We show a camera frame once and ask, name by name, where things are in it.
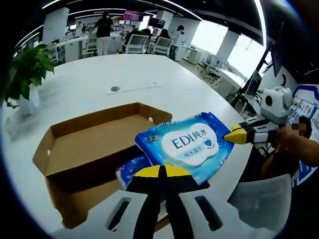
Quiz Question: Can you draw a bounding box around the brown cardboard shoe box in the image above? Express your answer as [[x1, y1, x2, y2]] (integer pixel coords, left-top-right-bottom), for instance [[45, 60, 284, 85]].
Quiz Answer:
[[32, 102, 211, 229]]

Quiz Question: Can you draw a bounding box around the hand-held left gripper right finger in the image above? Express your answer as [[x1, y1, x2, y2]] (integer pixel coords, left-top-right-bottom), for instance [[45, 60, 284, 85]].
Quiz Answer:
[[162, 164, 252, 239]]

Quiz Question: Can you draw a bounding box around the purple wall screen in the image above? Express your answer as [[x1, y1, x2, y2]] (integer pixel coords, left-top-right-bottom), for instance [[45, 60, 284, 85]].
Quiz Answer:
[[124, 13, 145, 22]]

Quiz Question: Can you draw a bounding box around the white mesh office chair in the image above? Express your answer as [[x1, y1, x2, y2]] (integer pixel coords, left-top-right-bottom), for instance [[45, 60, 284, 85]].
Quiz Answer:
[[228, 173, 294, 229]]

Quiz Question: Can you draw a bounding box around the person's right hand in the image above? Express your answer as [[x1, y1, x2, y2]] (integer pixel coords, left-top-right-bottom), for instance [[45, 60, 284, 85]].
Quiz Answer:
[[276, 124, 300, 151]]

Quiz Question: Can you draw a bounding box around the white background office chair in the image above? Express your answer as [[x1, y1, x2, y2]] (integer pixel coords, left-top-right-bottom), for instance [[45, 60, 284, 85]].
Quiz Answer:
[[123, 34, 149, 54], [153, 37, 174, 55]]

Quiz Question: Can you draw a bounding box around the light blue wet wipes pack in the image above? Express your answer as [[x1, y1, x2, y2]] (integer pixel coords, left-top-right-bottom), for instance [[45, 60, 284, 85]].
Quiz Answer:
[[134, 111, 236, 185]]

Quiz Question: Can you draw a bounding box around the large black display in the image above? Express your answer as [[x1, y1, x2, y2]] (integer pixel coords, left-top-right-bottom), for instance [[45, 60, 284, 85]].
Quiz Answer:
[[270, 22, 300, 78]]

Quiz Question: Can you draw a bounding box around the green potted plant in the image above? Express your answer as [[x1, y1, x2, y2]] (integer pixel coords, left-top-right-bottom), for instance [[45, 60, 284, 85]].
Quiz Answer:
[[3, 43, 55, 117]]

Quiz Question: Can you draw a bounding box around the dark wall monitor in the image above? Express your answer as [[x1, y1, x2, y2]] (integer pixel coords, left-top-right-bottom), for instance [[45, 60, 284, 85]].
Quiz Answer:
[[149, 18, 165, 28]]

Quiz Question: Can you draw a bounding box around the dark blue tissue pack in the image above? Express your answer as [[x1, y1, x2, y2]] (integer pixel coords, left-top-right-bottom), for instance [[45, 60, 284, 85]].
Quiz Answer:
[[115, 154, 153, 189]]

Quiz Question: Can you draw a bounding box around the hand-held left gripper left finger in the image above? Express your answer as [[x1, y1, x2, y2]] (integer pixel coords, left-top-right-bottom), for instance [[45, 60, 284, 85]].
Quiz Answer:
[[49, 165, 165, 239]]

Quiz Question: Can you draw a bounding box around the blue wall poster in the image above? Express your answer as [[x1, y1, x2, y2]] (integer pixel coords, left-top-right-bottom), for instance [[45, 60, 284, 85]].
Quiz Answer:
[[286, 84, 319, 140]]

